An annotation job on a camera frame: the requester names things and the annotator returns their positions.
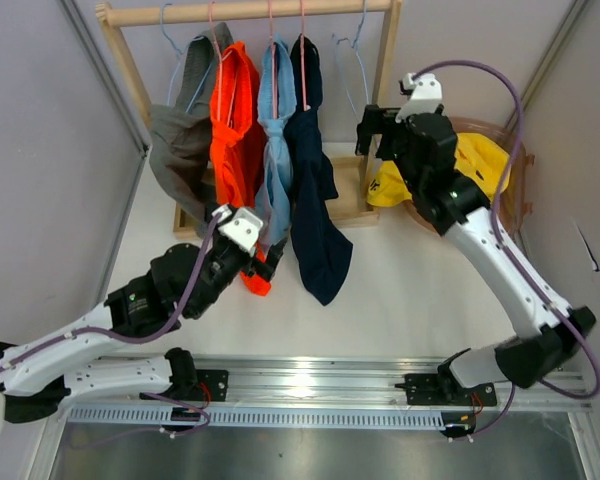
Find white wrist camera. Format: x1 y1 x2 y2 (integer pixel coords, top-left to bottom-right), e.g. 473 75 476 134
395 73 443 123
212 204 266 257

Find light blue shorts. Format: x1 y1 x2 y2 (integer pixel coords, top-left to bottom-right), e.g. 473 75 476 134
255 35 297 250

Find navy blue shorts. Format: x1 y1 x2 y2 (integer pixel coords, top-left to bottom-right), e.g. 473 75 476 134
284 37 353 306

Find slotted cable duct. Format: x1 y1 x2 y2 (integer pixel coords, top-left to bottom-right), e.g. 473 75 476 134
68 404 447 431

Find pink hanger of navy shorts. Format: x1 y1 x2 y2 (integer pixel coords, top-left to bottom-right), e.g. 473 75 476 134
299 0 311 112

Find blue wire hanger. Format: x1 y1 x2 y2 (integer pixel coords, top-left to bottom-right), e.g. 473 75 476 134
331 0 371 121

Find grey shorts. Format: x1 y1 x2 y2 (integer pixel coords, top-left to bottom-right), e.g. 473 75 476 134
149 41 216 236

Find wooden clothes rack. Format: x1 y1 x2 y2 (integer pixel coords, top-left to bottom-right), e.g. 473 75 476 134
95 1 402 228

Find yellow shorts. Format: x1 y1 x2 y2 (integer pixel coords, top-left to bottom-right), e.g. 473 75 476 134
366 133 509 208

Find blue hanger of grey shorts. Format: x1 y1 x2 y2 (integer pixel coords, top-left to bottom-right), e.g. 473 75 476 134
159 3 216 114

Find translucent pink plastic basket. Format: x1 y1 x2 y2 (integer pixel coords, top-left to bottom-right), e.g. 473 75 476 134
394 113 534 235

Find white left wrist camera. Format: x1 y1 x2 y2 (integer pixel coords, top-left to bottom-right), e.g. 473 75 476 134
212 204 266 257

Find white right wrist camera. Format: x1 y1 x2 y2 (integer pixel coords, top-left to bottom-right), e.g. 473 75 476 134
395 73 443 123

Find pink hanger of orange shorts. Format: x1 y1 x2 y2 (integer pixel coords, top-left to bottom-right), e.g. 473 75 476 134
207 1 236 126

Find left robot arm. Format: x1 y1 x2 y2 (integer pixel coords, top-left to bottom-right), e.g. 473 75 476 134
0 234 284 424

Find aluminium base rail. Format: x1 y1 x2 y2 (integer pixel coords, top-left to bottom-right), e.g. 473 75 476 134
47 355 594 412

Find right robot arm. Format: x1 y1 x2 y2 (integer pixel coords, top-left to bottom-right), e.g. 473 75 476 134
356 104 596 404

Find orange shorts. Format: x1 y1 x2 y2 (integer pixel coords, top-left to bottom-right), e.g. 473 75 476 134
208 40 274 299

